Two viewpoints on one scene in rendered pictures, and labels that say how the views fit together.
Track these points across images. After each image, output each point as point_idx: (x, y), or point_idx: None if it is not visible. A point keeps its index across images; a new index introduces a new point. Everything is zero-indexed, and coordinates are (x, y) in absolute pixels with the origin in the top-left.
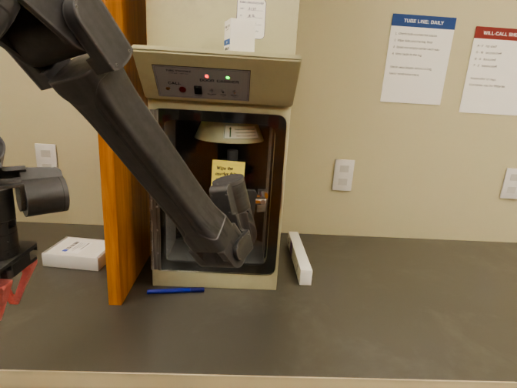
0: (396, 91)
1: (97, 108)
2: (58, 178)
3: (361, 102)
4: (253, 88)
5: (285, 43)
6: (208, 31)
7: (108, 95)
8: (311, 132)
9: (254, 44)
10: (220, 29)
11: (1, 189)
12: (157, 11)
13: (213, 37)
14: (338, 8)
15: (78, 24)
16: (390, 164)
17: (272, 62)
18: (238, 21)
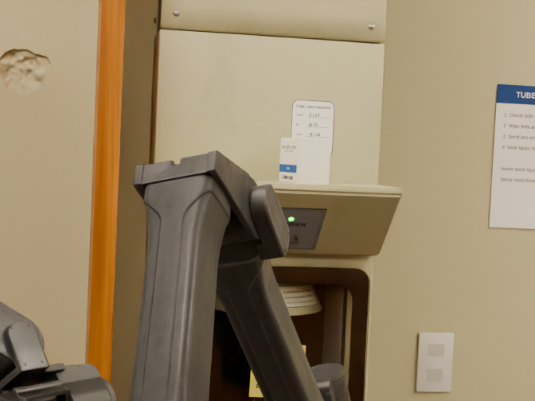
0: (515, 208)
1: (248, 292)
2: (99, 380)
3: (458, 228)
4: (325, 232)
5: (364, 162)
6: (248, 148)
7: (263, 278)
8: (372, 286)
9: (329, 171)
10: (267, 144)
11: (51, 397)
12: (173, 121)
13: (256, 155)
14: (408, 75)
15: (265, 217)
16: (517, 338)
17: (361, 199)
18: (307, 142)
